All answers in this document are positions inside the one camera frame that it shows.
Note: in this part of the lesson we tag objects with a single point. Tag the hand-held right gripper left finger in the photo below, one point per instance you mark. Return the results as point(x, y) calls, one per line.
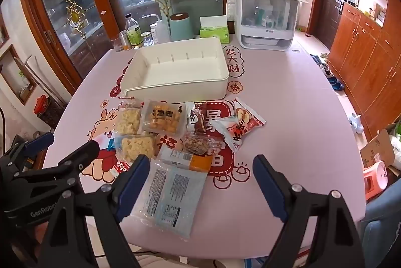
point(134, 186)

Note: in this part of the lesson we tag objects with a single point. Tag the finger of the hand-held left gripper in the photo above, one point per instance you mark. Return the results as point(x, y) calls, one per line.
point(40, 141)
point(84, 152)

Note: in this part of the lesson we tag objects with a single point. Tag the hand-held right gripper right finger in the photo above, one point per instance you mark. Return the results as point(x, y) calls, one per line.
point(269, 189)

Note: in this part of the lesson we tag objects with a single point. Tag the large light blue packet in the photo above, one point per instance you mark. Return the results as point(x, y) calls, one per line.
point(172, 199)

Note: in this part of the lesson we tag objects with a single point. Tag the clear rice crispy packet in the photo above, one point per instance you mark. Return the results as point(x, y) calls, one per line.
point(134, 145)
point(127, 120)

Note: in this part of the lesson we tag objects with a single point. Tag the tan and white snack packet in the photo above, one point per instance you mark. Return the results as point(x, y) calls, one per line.
point(188, 161)

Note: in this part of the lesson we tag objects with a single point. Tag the white packet with red print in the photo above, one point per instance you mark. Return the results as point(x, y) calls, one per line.
point(230, 133)

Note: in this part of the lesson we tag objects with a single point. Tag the yellow snack packet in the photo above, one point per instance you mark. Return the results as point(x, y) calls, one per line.
point(161, 119)

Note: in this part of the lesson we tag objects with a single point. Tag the clear nut bar packet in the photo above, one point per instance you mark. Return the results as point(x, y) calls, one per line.
point(195, 144)

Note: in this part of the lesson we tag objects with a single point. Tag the red and white snack packet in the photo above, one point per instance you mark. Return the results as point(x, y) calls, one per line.
point(247, 117)

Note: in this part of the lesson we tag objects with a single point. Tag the dark brown snack packet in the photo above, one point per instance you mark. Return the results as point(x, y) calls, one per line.
point(195, 120)

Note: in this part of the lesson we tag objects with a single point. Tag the white plastic tray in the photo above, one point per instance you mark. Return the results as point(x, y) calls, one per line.
point(181, 73)

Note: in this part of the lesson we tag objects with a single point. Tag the printed pink tablecloth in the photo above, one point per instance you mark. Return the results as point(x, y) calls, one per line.
point(297, 130)

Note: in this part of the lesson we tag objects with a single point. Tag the pink plastic stool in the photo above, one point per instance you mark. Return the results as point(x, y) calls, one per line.
point(376, 177)

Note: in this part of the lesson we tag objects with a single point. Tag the white plastic object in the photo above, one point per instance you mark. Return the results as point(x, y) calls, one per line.
point(356, 124)

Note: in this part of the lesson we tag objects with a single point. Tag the clear drinking glass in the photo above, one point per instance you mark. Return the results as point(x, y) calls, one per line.
point(116, 44)

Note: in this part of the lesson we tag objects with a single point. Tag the cardboard box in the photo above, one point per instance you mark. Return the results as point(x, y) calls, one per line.
point(376, 148)

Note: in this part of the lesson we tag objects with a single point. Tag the blue chair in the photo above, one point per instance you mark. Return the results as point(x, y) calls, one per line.
point(382, 224)

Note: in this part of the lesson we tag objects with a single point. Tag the small metal-topped jar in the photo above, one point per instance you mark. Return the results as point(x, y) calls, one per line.
point(124, 40)

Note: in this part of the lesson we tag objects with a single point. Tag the row of shoes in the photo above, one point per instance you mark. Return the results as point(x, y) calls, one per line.
point(335, 84)

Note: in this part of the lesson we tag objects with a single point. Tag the glass bottle with green label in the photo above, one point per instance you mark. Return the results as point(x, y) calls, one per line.
point(134, 34)

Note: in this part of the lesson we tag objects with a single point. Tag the white plastic bag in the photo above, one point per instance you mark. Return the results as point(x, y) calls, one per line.
point(395, 148)

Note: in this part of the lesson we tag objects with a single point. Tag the small white bottle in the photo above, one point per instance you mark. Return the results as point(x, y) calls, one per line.
point(154, 34)

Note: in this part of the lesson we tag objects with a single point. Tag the white squeeze bottle with spout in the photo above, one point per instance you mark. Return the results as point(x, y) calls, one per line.
point(163, 31)

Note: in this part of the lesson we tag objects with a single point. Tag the white storage organizer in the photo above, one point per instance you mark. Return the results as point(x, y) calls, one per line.
point(266, 36)

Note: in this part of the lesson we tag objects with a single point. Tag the light teal canister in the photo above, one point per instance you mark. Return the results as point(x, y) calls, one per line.
point(181, 29)

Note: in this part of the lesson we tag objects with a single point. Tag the green tissue box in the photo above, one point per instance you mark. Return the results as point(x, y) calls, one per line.
point(214, 34)

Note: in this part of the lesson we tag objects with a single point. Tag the wooden sideboard cabinet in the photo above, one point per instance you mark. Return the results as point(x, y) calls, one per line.
point(360, 45)

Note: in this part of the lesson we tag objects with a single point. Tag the white cotton pad holder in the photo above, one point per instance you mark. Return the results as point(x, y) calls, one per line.
point(231, 4)

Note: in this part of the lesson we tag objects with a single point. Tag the dark brown door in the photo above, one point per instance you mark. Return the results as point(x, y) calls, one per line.
point(332, 4)

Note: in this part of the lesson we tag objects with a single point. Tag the wooden frame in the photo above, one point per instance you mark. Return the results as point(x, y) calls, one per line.
point(29, 84)

